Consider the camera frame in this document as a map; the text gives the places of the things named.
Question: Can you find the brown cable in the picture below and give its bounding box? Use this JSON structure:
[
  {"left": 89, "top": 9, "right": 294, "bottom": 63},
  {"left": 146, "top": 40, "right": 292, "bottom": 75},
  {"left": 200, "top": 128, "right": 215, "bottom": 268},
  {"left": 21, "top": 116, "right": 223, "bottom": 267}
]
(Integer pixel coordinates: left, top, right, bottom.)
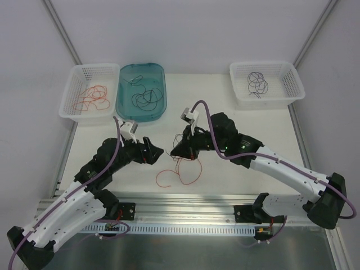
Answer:
[
  {"left": 167, "top": 126, "right": 206, "bottom": 161},
  {"left": 122, "top": 75, "right": 161, "bottom": 111}
]

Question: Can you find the orange cable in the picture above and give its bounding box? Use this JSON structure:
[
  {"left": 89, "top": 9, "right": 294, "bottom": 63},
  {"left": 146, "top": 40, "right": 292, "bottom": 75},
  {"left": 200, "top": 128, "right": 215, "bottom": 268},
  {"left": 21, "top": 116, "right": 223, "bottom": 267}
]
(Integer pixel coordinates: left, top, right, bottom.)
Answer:
[
  {"left": 73, "top": 85, "right": 111, "bottom": 113},
  {"left": 156, "top": 156, "right": 203, "bottom": 188}
]

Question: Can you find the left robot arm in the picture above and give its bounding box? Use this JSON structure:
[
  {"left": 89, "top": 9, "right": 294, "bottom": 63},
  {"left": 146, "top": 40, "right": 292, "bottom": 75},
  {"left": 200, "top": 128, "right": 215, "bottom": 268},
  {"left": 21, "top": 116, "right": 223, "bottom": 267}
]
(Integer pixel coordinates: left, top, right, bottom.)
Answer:
[{"left": 7, "top": 137, "right": 164, "bottom": 269}]

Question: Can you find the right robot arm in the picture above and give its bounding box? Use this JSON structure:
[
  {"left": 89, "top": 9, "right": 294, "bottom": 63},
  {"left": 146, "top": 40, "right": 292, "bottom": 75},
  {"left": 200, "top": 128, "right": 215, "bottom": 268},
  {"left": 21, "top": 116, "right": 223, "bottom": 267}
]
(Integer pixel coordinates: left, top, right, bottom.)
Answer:
[{"left": 170, "top": 110, "right": 346, "bottom": 230}]

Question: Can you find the teal transparent plastic tub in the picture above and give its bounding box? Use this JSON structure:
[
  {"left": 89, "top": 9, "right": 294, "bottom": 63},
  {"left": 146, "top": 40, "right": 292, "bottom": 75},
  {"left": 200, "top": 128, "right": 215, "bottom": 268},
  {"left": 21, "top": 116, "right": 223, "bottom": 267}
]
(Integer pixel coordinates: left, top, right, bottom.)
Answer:
[{"left": 115, "top": 62, "right": 167, "bottom": 123}]

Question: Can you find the white plastic basket left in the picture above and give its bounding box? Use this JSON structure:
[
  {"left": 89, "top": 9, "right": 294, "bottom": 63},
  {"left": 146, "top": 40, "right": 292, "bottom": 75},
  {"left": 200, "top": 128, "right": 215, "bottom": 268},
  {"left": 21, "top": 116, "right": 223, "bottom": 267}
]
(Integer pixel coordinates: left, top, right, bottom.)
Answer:
[{"left": 58, "top": 63, "right": 120, "bottom": 123}]

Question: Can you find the white plastic basket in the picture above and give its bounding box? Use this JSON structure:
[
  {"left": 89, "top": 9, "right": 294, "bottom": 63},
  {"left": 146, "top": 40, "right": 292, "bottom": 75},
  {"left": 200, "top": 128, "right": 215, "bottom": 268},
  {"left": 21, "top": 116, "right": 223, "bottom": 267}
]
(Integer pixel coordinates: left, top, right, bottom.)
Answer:
[
  {"left": 58, "top": 63, "right": 120, "bottom": 123},
  {"left": 229, "top": 61, "right": 305, "bottom": 110}
]

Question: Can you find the white plastic basket right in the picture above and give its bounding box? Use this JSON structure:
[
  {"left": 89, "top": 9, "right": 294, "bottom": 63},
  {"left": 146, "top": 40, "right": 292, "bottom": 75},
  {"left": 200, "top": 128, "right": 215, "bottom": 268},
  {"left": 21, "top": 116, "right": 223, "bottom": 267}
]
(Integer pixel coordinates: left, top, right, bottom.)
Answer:
[{"left": 229, "top": 61, "right": 305, "bottom": 110}]

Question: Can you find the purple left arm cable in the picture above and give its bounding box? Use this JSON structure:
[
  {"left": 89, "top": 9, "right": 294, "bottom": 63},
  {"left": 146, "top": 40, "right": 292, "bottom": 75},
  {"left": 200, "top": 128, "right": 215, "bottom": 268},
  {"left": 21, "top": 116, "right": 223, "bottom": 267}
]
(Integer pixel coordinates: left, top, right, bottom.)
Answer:
[{"left": 8, "top": 116, "right": 124, "bottom": 269}]

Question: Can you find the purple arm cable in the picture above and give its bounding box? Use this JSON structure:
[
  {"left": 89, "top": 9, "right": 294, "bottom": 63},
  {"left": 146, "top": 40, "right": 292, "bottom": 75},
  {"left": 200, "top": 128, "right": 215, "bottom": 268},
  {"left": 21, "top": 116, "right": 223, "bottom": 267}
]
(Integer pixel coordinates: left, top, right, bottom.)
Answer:
[
  {"left": 8, "top": 116, "right": 124, "bottom": 269},
  {"left": 192, "top": 100, "right": 357, "bottom": 219}
]

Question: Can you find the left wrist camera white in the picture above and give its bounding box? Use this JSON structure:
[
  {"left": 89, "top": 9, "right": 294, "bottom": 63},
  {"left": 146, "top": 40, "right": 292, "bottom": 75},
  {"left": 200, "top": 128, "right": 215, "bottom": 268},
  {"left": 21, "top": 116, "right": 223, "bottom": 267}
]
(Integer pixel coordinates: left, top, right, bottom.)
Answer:
[{"left": 120, "top": 120, "right": 138, "bottom": 143}]

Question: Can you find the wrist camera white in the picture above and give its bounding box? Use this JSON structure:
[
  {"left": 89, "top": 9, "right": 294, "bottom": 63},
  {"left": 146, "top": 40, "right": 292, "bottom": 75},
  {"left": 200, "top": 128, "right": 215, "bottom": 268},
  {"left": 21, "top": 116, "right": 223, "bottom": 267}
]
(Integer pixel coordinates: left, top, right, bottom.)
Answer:
[
  {"left": 120, "top": 120, "right": 138, "bottom": 143},
  {"left": 181, "top": 107, "right": 199, "bottom": 135}
]

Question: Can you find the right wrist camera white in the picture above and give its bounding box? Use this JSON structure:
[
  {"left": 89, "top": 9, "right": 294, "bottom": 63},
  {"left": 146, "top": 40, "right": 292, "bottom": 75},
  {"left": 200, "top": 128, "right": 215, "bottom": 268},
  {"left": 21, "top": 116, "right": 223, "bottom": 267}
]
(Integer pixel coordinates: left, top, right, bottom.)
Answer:
[{"left": 181, "top": 107, "right": 199, "bottom": 135}]

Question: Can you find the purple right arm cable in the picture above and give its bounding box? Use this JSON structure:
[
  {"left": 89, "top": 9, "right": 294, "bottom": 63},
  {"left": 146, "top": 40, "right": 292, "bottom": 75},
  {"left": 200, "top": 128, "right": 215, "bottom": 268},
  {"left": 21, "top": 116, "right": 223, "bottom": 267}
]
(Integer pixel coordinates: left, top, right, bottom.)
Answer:
[{"left": 192, "top": 100, "right": 357, "bottom": 219}]

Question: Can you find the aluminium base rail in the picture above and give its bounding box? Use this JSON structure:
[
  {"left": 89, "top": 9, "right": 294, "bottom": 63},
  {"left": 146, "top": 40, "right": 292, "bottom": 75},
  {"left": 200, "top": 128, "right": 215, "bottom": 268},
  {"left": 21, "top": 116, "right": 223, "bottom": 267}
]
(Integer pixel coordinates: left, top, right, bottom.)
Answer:
[{"left": 36, "top": 192, "right": 318, "bottom": 226}]

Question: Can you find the white slotted cable duct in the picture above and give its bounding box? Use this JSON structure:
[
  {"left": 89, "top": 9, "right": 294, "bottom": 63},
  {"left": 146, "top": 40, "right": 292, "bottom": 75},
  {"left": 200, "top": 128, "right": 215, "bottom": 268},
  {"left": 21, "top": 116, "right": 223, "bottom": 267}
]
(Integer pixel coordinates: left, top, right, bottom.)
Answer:
[{"left": 81, "top": 223, "right": 255, "bottom": 237}]

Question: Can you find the aluminium frame post right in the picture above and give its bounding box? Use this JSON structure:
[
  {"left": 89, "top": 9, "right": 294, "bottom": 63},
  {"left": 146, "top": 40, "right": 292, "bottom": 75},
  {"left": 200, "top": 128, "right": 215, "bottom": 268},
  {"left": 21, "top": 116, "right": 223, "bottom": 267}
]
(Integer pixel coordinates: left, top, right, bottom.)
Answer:
[{"left": 293, "top": 0, "right": 340, "bottom": 69}]

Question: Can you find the aluminium frame post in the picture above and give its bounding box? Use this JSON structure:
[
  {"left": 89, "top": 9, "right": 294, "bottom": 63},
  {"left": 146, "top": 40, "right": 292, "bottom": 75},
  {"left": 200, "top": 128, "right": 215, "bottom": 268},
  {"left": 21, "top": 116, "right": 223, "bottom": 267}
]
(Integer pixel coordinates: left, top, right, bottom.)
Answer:
[
  {"left": 293, "top": 0, "right": 340, "bottom": 69},
  {"left": 41, "top": 0, "right": 82, "bottom": 65}
]

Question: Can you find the aluminium frame post left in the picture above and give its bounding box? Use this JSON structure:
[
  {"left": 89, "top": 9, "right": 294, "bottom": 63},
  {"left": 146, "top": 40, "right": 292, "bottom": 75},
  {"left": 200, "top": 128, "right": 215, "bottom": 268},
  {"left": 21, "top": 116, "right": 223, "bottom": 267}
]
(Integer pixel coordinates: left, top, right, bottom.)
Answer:
[{"left": 41, "top": 0, "right": 82, "bottom": 65}]

